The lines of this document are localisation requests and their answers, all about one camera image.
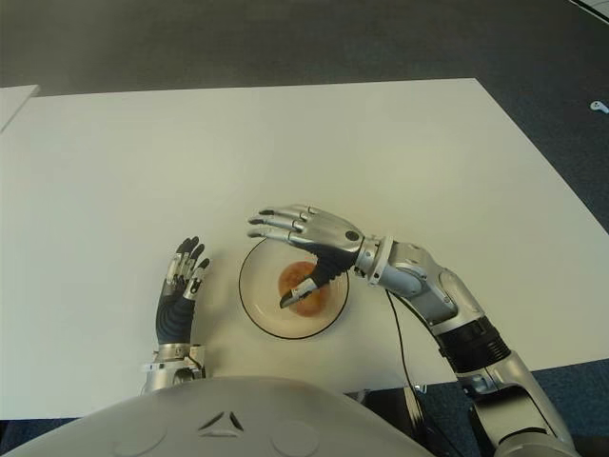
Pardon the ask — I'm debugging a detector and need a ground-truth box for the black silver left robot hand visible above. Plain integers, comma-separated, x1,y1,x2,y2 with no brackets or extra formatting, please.
155,236,211,346

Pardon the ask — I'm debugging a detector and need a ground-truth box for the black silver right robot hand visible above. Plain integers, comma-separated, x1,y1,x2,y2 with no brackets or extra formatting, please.
246,203,367,310

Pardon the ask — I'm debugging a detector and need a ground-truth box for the red yellow apple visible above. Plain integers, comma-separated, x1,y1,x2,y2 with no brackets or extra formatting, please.
277,260,329,317

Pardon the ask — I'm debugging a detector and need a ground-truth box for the white plate with black rim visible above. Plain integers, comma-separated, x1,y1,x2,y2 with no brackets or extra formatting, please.
237,235,351,341

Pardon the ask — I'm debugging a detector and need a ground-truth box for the silver robot torso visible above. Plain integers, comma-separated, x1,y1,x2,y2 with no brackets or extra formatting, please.
0,375,443,457

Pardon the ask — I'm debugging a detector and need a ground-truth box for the thin black cable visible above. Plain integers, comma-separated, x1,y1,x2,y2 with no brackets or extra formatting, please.
385,289,421,392

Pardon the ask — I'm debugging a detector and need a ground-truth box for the black table frame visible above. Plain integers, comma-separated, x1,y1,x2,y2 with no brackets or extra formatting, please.
342,383,432,432

